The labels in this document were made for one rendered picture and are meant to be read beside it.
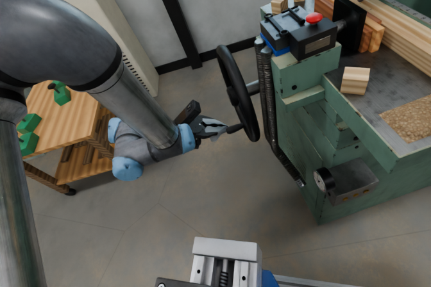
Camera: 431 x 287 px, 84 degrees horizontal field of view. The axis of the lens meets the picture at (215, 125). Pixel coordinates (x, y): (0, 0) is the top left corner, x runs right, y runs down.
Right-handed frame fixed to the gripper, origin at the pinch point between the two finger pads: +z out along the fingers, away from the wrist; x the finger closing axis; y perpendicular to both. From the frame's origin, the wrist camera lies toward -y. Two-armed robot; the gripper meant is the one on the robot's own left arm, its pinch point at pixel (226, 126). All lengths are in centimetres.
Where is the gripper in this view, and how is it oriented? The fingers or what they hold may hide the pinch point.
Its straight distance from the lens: 78.5
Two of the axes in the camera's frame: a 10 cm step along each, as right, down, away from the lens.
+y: -2.2, 6.9, 6.9
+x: 1.9, 7.2, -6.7
